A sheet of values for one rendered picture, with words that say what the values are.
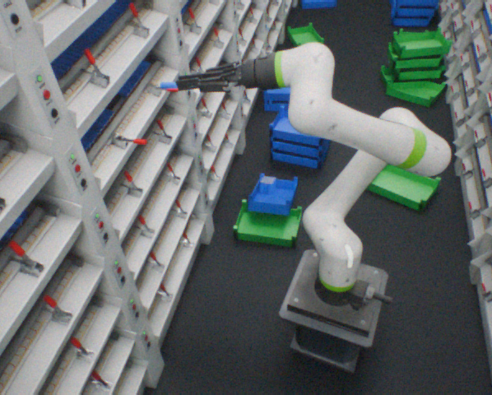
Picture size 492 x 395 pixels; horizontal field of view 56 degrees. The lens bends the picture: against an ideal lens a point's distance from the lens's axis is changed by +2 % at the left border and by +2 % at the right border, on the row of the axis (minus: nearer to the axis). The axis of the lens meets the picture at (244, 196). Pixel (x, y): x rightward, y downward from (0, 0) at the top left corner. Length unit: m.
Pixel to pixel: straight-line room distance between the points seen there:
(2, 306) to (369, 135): 0.91
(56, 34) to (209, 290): 1.34
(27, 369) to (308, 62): 0.94
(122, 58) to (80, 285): 0.60
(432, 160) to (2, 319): 1.10
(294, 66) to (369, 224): 1.30
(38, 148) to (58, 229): 0.20
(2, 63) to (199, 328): 1.35
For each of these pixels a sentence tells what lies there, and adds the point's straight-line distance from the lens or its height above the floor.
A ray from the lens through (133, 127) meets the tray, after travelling 1.38.
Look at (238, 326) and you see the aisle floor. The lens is 1.96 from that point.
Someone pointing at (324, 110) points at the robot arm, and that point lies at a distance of 1.12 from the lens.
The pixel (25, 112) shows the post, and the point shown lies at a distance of 0.99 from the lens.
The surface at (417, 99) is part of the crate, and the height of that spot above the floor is 0.03.
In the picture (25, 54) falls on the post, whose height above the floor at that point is 1.32.
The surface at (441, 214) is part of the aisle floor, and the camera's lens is 2.47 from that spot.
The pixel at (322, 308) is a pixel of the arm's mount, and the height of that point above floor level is 0.32.
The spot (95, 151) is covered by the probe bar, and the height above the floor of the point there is 0.97.
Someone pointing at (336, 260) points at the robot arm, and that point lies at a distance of 1.49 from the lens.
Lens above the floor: 1.70
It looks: 44 degrees down
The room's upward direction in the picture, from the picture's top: 4 degrees counter-clockwise
